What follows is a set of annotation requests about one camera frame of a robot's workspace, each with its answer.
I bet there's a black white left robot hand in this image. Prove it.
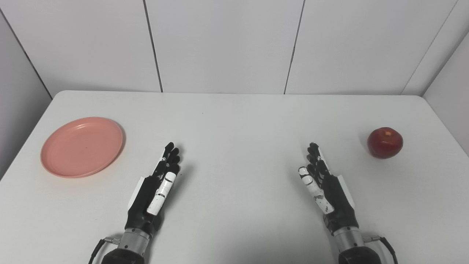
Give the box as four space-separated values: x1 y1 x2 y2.
125 142 182 237

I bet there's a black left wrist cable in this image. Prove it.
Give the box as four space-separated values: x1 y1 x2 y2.
88 237 121 264

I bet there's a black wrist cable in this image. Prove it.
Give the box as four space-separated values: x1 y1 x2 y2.
88 237 121 264
363 235 399 264

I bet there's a pink round plate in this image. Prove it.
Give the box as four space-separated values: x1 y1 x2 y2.
40 117 125 179

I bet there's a red apple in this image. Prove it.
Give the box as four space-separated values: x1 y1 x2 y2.
368 127 403 159

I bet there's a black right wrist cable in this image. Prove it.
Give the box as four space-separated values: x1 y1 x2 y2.
363 235 399 264

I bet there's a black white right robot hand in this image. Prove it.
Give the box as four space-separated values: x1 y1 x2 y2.
299 142 359 235

